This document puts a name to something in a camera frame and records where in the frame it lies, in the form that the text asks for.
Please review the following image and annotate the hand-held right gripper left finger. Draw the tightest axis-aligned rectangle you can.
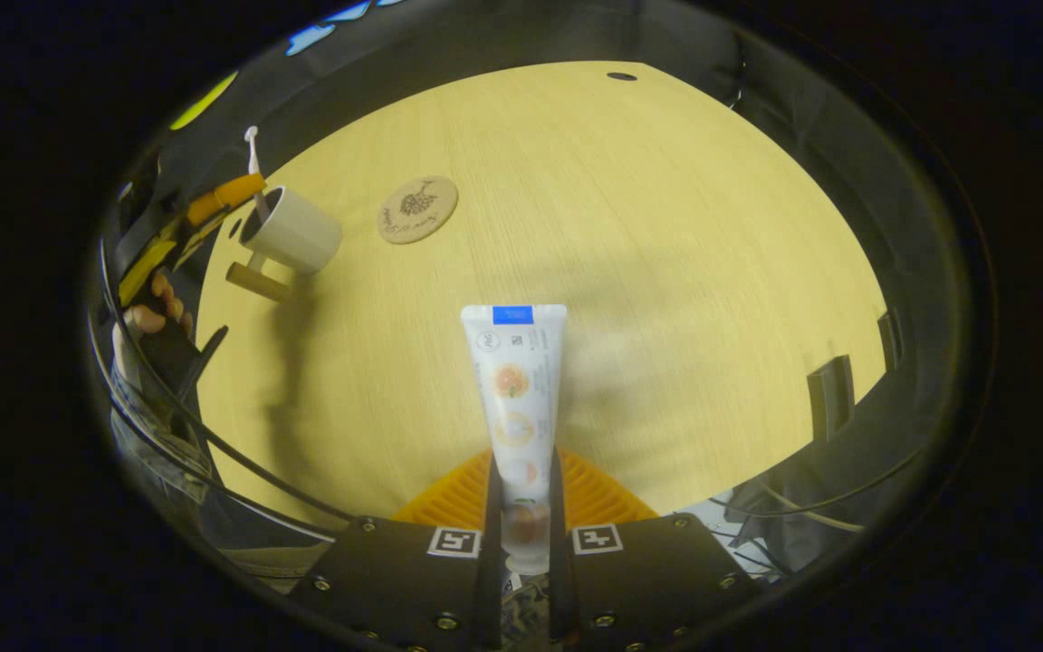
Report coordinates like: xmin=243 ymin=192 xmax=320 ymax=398
xmin=289 ymin=448 xmax=506 ymax=651

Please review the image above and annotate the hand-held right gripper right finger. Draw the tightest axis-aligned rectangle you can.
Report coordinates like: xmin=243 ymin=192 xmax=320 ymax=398
xmin=547 ymin=447 xmax=764 ymax=651

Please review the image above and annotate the pale pink toothbrush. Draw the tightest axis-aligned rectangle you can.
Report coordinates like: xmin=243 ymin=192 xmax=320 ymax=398
xmin=244 ymin=125 xmax=272 ymax=225

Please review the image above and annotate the white cup with wooden handle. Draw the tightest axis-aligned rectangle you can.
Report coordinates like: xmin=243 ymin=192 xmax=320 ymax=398
xmin=225 ymin=185 xmax=344 ymax=305

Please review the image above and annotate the white toothpaste tube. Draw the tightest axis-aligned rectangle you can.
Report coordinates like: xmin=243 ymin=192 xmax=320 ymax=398
xmin=460 ymin=304 xmax=569 ymax=578

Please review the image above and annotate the round wooden coaster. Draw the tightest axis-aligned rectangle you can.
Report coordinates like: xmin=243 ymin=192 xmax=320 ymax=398
xmin=377 ymin=175 xmax=460 ymax=245

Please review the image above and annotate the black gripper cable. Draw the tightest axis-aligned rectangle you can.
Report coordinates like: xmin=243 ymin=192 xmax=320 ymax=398
xmin=96 ymin=235 xmax=364 ymax=526

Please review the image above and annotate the thin dark cable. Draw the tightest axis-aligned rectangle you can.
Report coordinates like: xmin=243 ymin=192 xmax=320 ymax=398
xmin=710 ymin=448 xmax=925 ymax=535

